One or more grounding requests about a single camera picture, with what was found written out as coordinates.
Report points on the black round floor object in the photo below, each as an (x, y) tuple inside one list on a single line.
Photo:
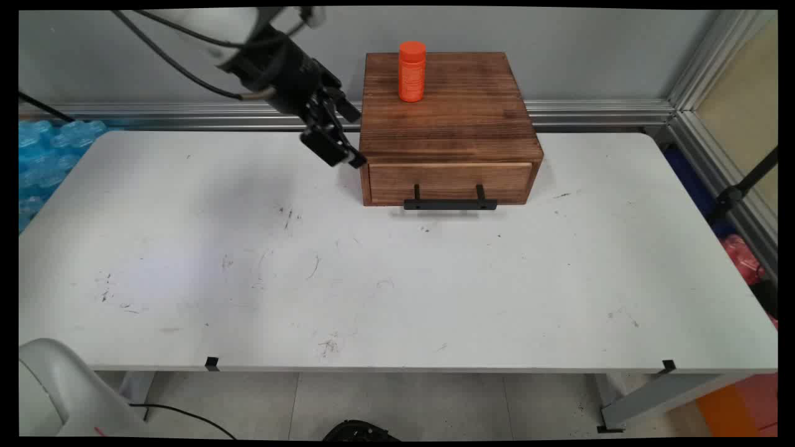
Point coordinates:
[(360, 431)]

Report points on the black tripod stand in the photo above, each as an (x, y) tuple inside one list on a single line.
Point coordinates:
[(739, 186)]

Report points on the orange plastic bottle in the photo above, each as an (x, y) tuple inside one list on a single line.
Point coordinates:
[(412, 71)]

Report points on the pink plastic bag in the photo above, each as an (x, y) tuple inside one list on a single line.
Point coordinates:
[(742, 257)]

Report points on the blue water bottle pack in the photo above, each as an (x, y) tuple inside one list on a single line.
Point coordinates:
[(49, 155)]

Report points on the orange box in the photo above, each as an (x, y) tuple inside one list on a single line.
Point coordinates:
[(739, 406)]

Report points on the thin black slanted rod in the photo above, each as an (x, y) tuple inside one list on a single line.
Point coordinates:
[(46, 107)]

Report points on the grey table leg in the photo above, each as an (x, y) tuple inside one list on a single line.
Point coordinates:
[(658, 397), (138, 388)]

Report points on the black tape marker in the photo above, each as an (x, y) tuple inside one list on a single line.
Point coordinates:
[(212, 364), (668, 366)]

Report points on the dark wooden drawer cabinet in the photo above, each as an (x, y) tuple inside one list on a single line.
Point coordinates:
[(447, 124)]

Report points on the aluminium frame corner post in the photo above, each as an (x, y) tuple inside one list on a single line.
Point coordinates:
[(714, 62)]

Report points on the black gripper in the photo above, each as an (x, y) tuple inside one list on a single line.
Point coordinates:
[(286, 74)]

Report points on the horizontal aluminium frame rail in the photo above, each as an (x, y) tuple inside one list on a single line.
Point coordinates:
[(590, 115)]

